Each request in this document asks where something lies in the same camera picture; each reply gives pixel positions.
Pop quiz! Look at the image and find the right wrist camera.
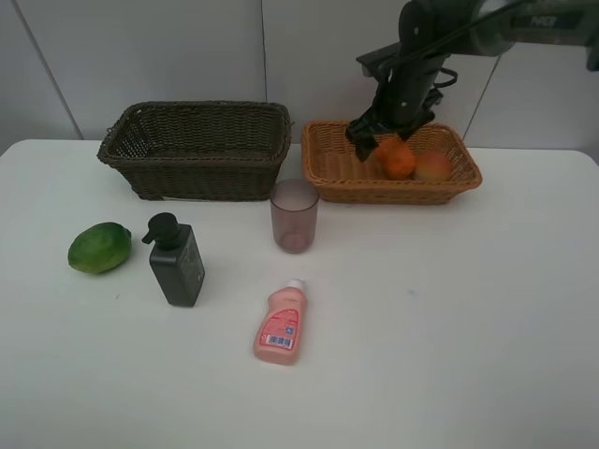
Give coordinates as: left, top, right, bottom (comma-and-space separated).
356, 42, 401, 81

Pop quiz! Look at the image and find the peach fruit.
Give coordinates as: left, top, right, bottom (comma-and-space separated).
413, 151, 452, 182

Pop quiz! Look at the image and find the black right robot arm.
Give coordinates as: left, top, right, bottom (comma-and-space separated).
345, 1, 598, 162

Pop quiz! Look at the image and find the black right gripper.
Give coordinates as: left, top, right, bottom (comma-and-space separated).
345, 86, 444, 162

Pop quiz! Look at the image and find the black pump bottle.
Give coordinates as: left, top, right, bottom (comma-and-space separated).
142, 212, 205, 308

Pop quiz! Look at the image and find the dark brown wicker basket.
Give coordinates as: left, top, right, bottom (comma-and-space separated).
97, 101, 291, 202

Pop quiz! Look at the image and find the orange wicker basket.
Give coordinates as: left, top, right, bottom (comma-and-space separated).
301, 121, 483, 205

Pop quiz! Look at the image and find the orange tangerine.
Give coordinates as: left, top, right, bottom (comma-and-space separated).
375, 137, 416, 181

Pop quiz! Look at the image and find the green papaya fruit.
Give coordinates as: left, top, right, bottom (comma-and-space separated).
67, 222, 132, 274

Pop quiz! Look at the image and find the pink lotion bottle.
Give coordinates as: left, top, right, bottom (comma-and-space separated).
253, 279, 308, 366

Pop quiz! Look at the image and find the translucent pink plastic cup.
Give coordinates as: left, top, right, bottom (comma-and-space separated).
270, 179, 319, 253

